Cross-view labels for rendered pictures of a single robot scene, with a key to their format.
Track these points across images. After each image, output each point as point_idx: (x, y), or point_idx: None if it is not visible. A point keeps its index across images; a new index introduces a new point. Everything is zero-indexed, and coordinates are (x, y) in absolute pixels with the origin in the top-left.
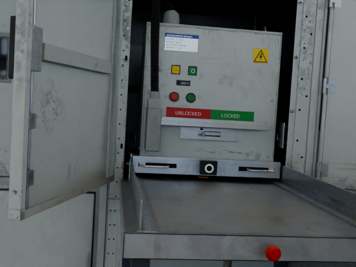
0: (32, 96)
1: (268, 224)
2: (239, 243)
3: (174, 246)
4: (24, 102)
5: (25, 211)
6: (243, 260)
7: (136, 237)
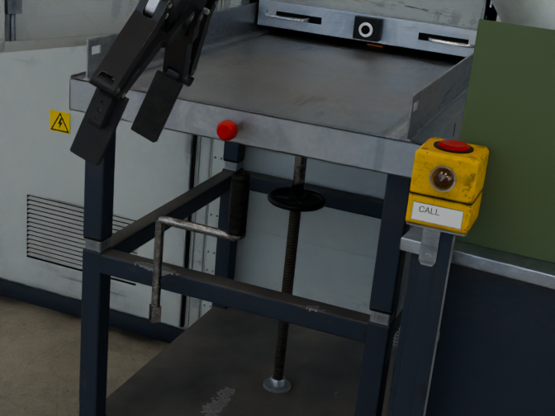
0: None
1: (278, 101)
2: (199, 113)
3: None
4: None
5: (4, 43)
6: (204, 136)
7: (83, 86)
